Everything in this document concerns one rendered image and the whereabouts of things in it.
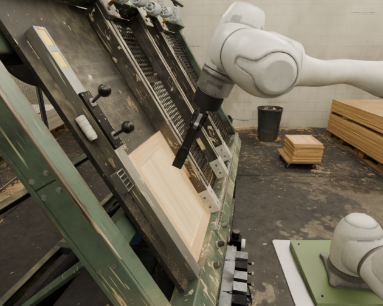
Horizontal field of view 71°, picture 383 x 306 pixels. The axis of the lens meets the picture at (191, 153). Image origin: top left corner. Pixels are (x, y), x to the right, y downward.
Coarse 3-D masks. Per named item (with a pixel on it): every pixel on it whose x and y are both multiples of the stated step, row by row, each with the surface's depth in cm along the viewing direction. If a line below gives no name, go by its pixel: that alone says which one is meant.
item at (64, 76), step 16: (32, 32) 78; (48, 48) 79; (48, 64) 80; (64, 80) 80; (80, 112) 83; (96, 128) 84; (112, 160) 86; (128, 160) 89; (128, 176) 87; (144, 192) 89; (144, 208) 90; (160, 208) 94; (160, 224) 91; (176, 240) 93; (176, 256) 94; (192, 256) 98; (192, 272) 95
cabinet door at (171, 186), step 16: (144, 144) 107; (160, 144) 120; (144, 160) 102; (160, 160) 114; (144, 176) 97; (160, 176) 108; (176, 176) 121; (160, 192) 103; (176, 192) 114; (192, 192) 127; (176, 208) 108; (192, 208) 120; (176, 224) 102; (192, 224) 114; (192, 240) 108
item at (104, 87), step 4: (100, 84) 75; (104, 84) 74; (100, 88) 74; (104, 88) 74; (108, 88) 75; (100, 92) 74; (104, 92) 74; (108, 92) 75; (96, 96) 79; (100, 96) 78; (104, 96) 75; (108, 96) 76; (88, 100) 82; (92, 100) 82; (96, 100) 81; (92, 104) 83; (96, 104) 84
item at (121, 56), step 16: (112, 0) 112; (96, 16) 114; (112, 16) 115; (96, 32) 116; (112, 32) 115; (112, 48) 117; (128, 48) 121; (128, 64) 118; (128, 80) 120; (144, 80) 123; (144, 96) 121; (160, 112) 122; (160, 128) 125; (176, 144) 126; (192, 160) 131; (192, 176) 130; (208, 192) 131; (208, 208) 134
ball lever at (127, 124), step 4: (124, 124) 76; (128, 124) 76; (132, 124) 77; (124, 128) 76; (128, 128) 76; (132, 128) 77; (112, 132) 85; (116, 132) 83; (120, 132) 81; (124, 132) 78; (128, 132) 77; (112, 136) 85; (116, 136) 85
